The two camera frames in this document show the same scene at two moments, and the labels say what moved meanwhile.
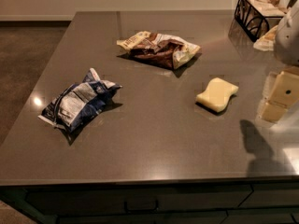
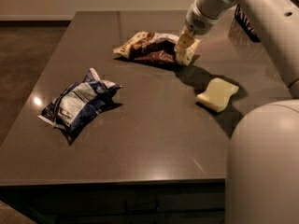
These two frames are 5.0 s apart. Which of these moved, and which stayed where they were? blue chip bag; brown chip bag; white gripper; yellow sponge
Moved: white gripper; brown chip bag
Stayed: yellow sponge; blue chip bag
